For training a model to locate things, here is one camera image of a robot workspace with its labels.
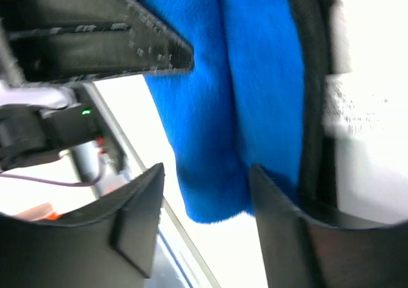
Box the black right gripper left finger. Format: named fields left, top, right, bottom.
left=1, top=176, right=147, bottom=288

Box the blue microfiber towel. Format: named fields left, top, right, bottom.
left=140, top=0, right=331, bottom=224

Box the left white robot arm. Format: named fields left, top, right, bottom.
left=1, top=0, right=194, bottom=173

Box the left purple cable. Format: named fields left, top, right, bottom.
left=0, top=155, right=108, bottom=187

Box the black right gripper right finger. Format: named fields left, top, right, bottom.
left=250, top=164, right=407, bottom=288

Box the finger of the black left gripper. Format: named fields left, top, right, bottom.
left=6, top=0, right=194, bottom=81

